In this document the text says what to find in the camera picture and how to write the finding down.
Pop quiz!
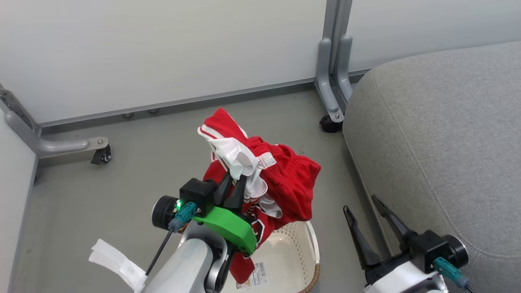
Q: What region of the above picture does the black caster wheel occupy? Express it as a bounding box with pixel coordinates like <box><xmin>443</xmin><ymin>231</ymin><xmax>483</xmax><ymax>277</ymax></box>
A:
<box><xmin>90</xmin><ymin>145</ymin><xmax>112</xmax><ymax>166</ymax></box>
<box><xmin>319</xmin><ymin>115</ymin><xmax>344</xmax><ymax>134</ymax></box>

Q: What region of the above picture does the teal right cable connector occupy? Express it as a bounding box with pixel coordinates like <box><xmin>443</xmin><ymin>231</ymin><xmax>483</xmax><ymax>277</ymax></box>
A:
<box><xmin>433</xmin><ymin>257</ymin><xmax>469</xmax><ymax>289</ymax></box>

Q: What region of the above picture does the grey partition foot bracket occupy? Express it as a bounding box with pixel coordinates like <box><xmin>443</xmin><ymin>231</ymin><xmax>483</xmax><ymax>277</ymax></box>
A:
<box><xmin>0</xmin><ymin>83</ymin><xmax>110</xmax><ymax>160</ymax></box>

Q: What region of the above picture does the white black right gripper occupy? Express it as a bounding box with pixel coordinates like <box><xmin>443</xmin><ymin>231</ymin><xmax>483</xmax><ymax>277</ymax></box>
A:
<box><xmin>343</xmin><ymin>194</ymin><xmax>449</xmax><ymax>293</ymax></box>

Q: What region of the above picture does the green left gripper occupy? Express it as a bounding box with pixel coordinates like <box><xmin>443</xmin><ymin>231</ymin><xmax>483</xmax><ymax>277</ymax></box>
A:
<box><xmin>191</xmin><ymin>171</ymin><xmax>258</xmax><ymax>257</ymax></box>

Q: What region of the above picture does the white plastic laundry basket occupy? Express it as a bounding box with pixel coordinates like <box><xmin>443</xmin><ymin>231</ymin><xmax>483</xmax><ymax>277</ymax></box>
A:
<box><xmin>222</xmin><ymin>220</ymin><xmax>321</xmax><ymax>293</ymax></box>

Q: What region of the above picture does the white crumpled cloth strip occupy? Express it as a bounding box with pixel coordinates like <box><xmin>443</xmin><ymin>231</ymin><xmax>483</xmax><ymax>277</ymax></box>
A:
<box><xmin>88</xmin><ymin>238</ymin><xmax>147</xmax><ymax>292</ymax></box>

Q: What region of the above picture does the grey fabric sofa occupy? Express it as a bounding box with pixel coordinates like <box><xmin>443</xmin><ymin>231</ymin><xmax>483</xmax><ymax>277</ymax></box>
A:
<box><xmin>342</xmin><ymin>40</ymin><xmax>521</xmax><ymax>293</ymax></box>

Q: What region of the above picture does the grey metal partition base rail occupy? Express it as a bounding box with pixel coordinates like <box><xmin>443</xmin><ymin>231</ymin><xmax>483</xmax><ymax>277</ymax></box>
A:
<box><xmin>37</xmin><ymin>68</ymin><xmax>372</xmax><ymax>129</ymax></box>

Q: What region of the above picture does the teal left cable connector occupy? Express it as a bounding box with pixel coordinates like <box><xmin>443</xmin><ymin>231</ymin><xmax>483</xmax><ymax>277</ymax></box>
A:
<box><xmin>168</xmin><ymin>201</ymin><xmax>198</xmax><ymax>232</ymax></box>

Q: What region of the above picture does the thin black left cable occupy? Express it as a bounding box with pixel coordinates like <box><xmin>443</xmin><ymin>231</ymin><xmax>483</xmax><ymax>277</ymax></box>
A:
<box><xmin>145</xmin><ymin>228</ymin><xmax>175</xmax><ymax>277</ymax></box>

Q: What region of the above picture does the teal cable connector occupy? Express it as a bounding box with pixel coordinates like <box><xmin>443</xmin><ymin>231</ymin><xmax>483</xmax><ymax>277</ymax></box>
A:
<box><xmin>433</xmin><ymin>257</ymin><xmax>469</xmax><ymax>289</ymax></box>
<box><xmin>168</xmin><ymin>201</ymin><xmax>198</xmax><ymax>232</ymax></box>

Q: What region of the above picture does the red and white sports garment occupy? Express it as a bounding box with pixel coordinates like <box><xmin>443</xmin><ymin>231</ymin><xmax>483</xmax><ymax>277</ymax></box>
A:
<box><xmin>197</xmin><ymin>107</ymin><xmax>322</xmax><ymax>285</ymax></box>

